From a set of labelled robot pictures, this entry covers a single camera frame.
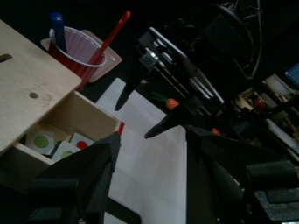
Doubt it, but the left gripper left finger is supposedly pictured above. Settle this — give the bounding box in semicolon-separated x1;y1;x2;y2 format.
28;130;123;224

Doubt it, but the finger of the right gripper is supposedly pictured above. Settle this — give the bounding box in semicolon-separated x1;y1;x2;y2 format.
144;108;196;140
113;61;148;112

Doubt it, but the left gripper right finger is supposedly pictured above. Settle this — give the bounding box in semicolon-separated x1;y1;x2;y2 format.
184;125;299;224

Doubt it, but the light wooden drawer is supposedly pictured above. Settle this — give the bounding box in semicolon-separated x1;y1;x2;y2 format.
0;90;127;195

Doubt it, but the light wooden drawer cabinet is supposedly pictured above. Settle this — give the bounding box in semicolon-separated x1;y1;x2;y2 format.
0;19;83;156

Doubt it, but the orange toy carrot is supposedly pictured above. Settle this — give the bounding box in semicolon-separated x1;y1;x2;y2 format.
151;91;221;136

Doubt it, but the pink square plate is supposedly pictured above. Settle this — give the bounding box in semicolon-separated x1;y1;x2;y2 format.
40;29;124;84

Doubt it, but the white card green dot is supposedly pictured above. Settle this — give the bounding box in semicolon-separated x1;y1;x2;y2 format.
51;141;81;163
24;130;59;156

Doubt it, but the white card red dot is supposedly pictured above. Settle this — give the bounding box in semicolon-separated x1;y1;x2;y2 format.
69;132;96;151

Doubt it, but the white cutting board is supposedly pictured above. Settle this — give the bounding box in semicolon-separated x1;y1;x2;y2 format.
95;77;188;224

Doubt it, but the red plastic utensil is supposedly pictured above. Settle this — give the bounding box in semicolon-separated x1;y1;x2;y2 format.
88;10;132;65

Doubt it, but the blue computer screen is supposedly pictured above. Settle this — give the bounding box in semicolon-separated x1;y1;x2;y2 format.
284;62;299;88

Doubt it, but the black cable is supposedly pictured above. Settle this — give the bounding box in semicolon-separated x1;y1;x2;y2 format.
232;0;264;81

